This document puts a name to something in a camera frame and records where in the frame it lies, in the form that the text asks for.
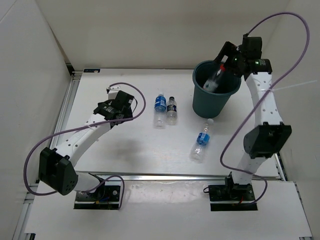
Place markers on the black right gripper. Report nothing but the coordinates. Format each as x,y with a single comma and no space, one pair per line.
227,49

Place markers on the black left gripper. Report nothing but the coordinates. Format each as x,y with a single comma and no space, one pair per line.
128,114

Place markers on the red label water bottle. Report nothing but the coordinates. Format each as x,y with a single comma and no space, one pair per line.
214,80

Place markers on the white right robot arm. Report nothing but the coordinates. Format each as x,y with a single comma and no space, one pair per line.
269,133

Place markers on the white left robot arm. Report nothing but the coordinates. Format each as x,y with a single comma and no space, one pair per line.
57,166

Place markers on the teal plastic bin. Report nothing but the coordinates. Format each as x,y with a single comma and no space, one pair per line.
210,104

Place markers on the blue table sticker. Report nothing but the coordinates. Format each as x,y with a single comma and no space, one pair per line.
91,70

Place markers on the dark label bottle black cap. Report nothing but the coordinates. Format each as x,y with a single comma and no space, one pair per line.
171,111

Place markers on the white zip tie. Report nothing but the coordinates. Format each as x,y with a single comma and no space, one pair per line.
294,85

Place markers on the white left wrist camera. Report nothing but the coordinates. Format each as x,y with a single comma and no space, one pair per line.
113,89

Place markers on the aluminium table rail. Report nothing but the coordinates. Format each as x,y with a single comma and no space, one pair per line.
138,150

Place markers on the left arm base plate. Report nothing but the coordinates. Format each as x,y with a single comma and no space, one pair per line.
108,197

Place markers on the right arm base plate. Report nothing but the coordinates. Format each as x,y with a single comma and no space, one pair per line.
223,199

